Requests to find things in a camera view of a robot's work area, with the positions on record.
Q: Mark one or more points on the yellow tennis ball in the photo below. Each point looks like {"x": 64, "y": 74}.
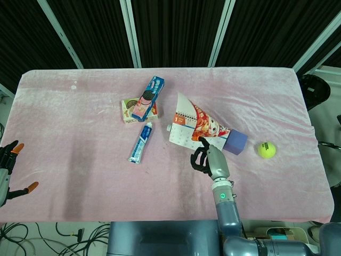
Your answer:
{"x": 266, "y": 150}

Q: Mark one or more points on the pink velvet tablecloth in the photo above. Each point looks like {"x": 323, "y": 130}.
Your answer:
{"x": 106, "y": 173}

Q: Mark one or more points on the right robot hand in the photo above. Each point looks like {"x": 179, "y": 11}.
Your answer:
{"x": 216, "y": 162}

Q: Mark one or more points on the purple foam block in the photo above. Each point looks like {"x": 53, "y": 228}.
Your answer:
{"x": 235, "y": 142}

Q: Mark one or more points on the desk calendar with cartoon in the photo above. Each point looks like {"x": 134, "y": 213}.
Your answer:
{"x": 198, "y": 125}

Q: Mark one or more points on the blue oreo cookie box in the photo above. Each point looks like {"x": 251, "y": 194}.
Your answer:
{"x": 147, "y": 98}

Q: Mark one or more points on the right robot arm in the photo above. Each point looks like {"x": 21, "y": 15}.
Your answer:
{"x": 239, "y": 226}

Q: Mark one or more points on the blue white toothpaste tube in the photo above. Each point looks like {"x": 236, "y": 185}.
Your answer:
{"x": 141, "y": 142}

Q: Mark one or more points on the flat yellow snack box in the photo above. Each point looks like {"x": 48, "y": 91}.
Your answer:
{"x": 133, "y": 113}

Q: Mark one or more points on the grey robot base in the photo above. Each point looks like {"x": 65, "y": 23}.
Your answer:
{"x": 165, "y": 238}

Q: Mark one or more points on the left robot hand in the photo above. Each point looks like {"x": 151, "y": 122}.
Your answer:
{"x": 6, "y": 170}

